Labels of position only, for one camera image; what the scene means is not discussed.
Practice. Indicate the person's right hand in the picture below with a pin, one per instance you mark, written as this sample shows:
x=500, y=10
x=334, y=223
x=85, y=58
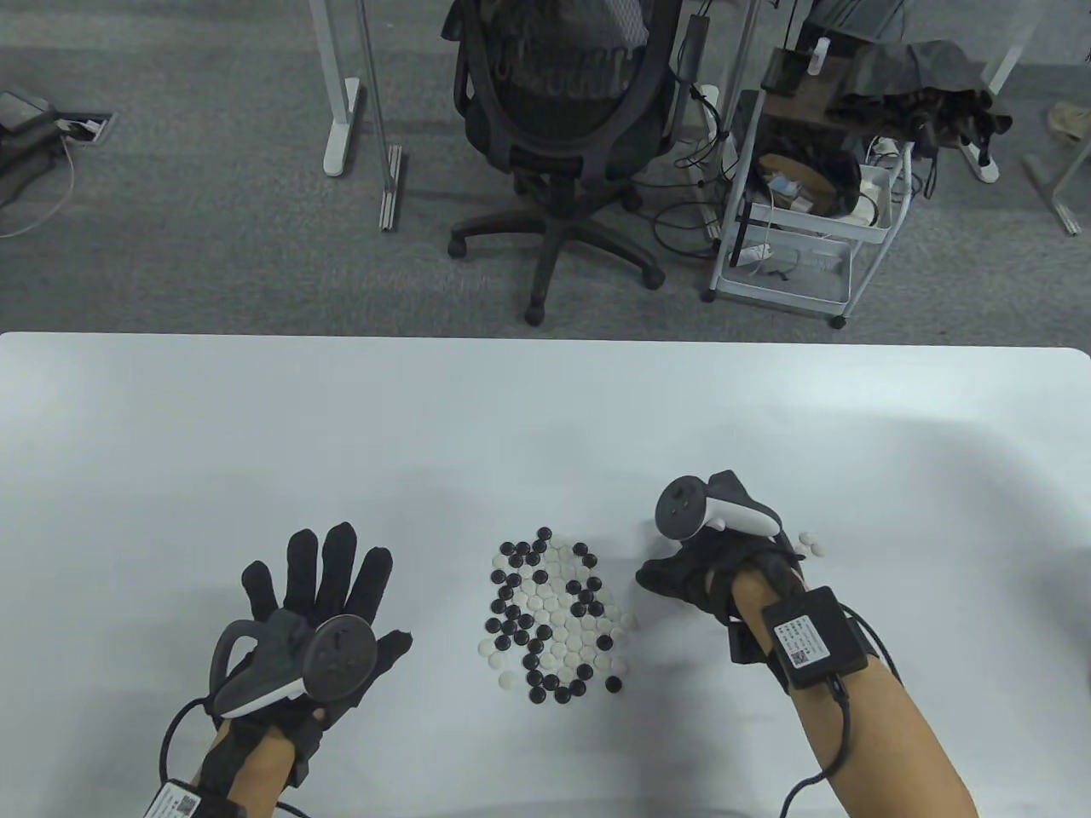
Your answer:
x=690, y=575

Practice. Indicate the person's left hand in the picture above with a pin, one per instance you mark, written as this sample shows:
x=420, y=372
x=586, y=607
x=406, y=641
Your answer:
x=341, y=579

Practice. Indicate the sorted white go stones group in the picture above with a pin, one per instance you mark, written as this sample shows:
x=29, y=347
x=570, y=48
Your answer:
x=806, y=539

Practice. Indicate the mixed black white go stones pile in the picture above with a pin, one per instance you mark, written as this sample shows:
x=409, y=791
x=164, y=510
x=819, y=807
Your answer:
x=554, y=618

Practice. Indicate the person's left forearm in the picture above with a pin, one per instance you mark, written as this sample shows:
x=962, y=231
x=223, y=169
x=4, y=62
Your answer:
x=256, y=767

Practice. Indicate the person's right forearm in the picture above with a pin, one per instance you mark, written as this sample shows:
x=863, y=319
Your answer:
x=886, y=741

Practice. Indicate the grey white right hand controller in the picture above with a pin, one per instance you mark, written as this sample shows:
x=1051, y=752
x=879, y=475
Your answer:
x=682, y=507

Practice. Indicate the grey white hand controller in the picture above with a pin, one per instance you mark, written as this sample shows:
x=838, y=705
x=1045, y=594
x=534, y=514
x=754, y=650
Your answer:
x=341, y=656
x=682, y=507

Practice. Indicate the grey white left hand controller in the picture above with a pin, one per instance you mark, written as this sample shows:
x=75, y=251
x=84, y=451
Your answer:
x=341, y=656

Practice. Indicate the white utility cart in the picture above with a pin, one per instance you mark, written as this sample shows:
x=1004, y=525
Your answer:
x=784, y=294

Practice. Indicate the black mesh office chair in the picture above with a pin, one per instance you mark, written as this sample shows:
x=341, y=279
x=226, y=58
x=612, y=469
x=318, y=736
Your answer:
x=554, y=183

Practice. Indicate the white desk leg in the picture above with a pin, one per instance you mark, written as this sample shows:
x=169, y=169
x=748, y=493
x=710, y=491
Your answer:
x=341, y=128
x=1014, y=60

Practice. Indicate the white power strip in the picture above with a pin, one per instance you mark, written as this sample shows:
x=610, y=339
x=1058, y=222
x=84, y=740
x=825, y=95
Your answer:
x=980, y=162

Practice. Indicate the floor socket box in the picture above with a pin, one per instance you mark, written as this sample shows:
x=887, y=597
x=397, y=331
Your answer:
x=85, y=128

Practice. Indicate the grey metal floor foot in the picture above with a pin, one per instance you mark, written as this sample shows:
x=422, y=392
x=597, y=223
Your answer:
x=1057, y=200

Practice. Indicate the black power adapter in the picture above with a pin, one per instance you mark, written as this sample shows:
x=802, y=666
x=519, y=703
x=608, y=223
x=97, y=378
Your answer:
x=692, y=47

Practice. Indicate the small white bottle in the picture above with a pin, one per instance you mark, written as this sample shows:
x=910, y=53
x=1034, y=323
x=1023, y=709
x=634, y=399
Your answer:
x=820, y=58

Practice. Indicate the black cloth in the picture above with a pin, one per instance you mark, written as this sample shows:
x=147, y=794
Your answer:
x=912, y=77

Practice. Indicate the tan shoe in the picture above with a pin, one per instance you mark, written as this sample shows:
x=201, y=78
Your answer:
x=1072, y=119

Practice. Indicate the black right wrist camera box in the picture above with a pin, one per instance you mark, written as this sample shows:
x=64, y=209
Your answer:
x=814, y=635

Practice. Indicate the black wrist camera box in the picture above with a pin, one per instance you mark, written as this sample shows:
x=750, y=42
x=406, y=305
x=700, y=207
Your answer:
x=179, y=801
x=814, y=635

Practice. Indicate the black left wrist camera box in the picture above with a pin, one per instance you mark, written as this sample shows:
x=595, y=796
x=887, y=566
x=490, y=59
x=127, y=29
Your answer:
x=179, y=801

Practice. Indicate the aluminium profile post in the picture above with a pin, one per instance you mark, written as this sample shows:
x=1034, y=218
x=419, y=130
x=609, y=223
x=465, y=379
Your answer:
x=390, y=187

